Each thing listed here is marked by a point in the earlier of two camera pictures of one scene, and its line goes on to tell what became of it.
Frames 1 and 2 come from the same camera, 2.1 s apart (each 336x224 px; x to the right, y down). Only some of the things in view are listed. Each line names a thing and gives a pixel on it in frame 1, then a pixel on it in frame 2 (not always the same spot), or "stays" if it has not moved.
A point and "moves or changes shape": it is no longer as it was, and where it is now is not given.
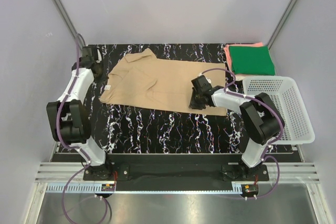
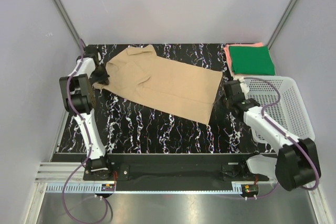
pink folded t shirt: x=227 y=51 stays
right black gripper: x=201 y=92 -> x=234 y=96
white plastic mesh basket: x=285 y=94 stays
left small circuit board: x=108 y=187 stays
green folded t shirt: x=251 y=60 stays
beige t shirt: x=141 y=78 moves or changes shape
